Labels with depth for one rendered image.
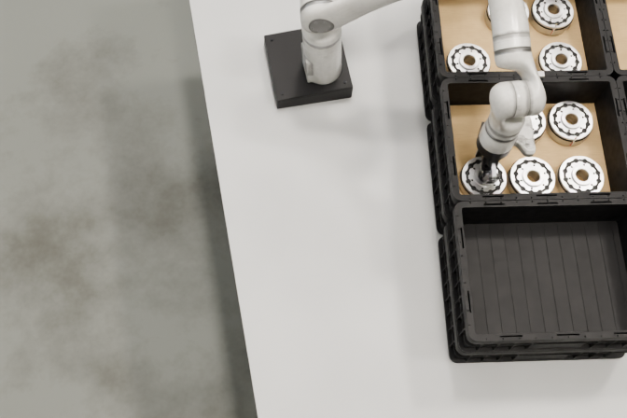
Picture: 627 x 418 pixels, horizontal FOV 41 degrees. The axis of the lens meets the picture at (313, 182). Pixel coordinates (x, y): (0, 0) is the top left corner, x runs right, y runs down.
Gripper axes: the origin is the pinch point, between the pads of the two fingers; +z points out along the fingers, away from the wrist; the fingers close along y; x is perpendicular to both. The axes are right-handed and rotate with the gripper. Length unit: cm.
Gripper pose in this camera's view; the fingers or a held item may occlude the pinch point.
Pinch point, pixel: (482, 165)
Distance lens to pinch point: 194.4
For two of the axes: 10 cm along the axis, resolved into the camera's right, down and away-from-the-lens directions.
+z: -0.3, 3.9, 9.2
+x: 10.0, -0.2, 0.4
